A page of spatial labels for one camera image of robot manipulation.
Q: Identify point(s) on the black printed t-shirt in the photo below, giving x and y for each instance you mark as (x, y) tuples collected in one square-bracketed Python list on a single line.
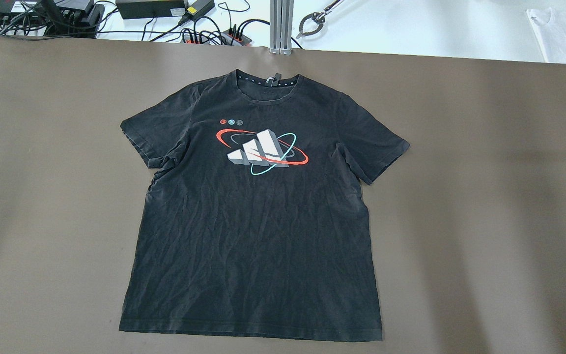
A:
[(254, 223)]

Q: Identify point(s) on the red grey power strip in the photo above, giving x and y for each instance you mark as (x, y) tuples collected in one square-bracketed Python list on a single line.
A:
[(214, 38)]

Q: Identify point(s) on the metal grabber tool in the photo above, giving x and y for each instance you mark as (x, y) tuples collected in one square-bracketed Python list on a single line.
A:
[(313, 23)]

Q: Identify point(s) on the aluminium frame post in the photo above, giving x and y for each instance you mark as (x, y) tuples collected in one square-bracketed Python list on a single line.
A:
[(281, 13)]

